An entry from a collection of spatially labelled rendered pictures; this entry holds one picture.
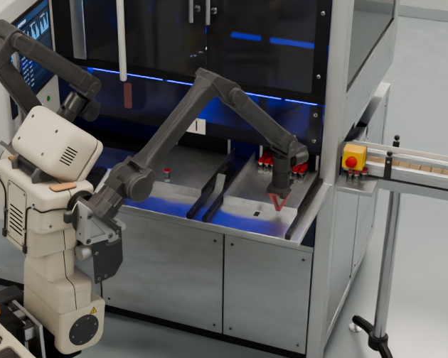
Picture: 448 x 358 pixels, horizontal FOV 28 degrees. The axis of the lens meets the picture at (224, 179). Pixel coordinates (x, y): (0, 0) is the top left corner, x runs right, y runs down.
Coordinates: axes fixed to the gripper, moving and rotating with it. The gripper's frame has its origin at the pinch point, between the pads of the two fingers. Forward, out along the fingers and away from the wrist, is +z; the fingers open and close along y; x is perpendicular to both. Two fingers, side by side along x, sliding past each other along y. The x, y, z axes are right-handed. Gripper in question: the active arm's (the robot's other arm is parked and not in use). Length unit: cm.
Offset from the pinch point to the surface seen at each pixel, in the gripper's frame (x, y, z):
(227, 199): 18.1, 0.5, 0.8
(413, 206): -24, 179, 83
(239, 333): 21, 30, 78
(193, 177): 36.1, 13.0, 2.4
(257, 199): 9.6, 7.1, 2.4
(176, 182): 40.0, 7.4, 2.6
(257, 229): 3.5, -10.2, 3.2
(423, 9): 27, 488, 63
